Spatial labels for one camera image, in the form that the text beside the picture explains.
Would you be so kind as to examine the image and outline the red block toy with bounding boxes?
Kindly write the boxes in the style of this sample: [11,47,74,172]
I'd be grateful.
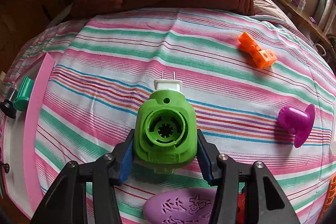
[236,193,245,224]

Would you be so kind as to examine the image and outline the orange plastic rack piece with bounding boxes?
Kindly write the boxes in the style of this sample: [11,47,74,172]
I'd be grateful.
[318,174,336,223]

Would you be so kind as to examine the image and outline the purple patterned oval case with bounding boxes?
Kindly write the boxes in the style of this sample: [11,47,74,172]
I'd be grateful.
[143,188,217,224]

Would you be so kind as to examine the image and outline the magenta flanged plastic cup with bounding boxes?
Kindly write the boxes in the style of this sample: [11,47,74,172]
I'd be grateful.
[277,104,315,148]

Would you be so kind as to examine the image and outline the teal flanged plastic spool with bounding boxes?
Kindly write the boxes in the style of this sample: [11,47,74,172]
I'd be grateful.
[13,76,34,111]

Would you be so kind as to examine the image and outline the grey black cylinder container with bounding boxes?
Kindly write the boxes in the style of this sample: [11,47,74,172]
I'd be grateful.
[0,87,18,119]

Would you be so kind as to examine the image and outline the green plug-in device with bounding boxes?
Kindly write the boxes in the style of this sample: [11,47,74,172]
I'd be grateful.
[133,73,198,173]

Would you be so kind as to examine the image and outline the orange linked cube blocks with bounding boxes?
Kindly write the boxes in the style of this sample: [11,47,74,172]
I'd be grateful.
[238,32,277,69]

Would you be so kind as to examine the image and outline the brown massage brush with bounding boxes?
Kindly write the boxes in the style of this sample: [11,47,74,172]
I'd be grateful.
[0,161,10,173]

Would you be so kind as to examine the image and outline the pink edged tray box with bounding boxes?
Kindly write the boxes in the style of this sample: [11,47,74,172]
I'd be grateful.
[1,53,55,218]

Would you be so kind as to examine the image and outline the white translucent tube case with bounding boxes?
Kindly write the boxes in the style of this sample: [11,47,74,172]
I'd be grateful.
[330,132,336,156]

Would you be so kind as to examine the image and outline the striped bed sheet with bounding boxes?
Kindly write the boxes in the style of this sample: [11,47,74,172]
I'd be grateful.
[1,9,335,223]

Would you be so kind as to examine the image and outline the wooden bedside desk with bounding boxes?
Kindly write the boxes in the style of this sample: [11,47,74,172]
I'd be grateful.
[276,0,335,58]

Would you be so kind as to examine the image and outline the white pillow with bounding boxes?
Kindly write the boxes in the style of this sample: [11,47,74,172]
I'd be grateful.
[253,0,291,24]

